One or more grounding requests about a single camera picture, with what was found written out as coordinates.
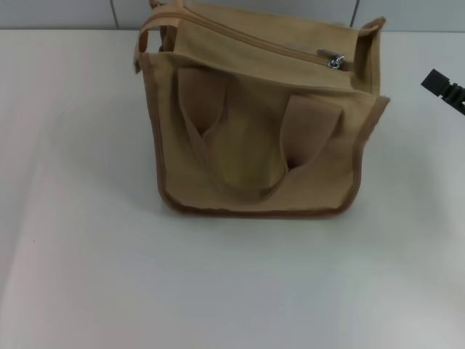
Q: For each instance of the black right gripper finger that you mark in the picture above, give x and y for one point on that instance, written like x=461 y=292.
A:
x=445 y=89

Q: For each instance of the silver metal zipper pull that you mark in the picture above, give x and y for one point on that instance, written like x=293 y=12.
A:
x=331 y=62

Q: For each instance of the khaki canvas food bag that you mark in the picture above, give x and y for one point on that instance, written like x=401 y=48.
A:
x=254 y=145

